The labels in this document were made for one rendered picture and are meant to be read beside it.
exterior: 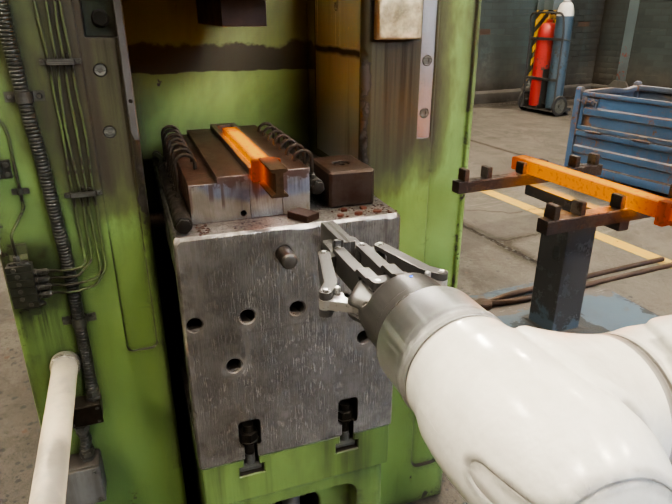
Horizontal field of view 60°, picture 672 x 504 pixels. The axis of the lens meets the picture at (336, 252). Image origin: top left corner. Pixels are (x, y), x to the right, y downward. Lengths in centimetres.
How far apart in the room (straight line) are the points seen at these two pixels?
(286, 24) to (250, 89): 17
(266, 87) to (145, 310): 60
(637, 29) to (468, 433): 962
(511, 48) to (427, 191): 790
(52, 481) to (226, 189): 49
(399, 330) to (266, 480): 81
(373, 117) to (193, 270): 47
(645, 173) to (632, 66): 545
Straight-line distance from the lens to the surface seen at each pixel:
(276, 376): 105
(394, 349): 42
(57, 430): 102
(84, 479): 131
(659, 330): 43
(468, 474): 35
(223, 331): 98
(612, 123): 465
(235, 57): 141
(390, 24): 113
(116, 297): 116
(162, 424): 132
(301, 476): 122
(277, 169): 86
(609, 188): 95
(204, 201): 95
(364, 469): 128
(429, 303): 42
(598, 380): 36
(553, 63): 809
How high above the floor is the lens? 123
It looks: 23 degrees down
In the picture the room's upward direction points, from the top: straight up
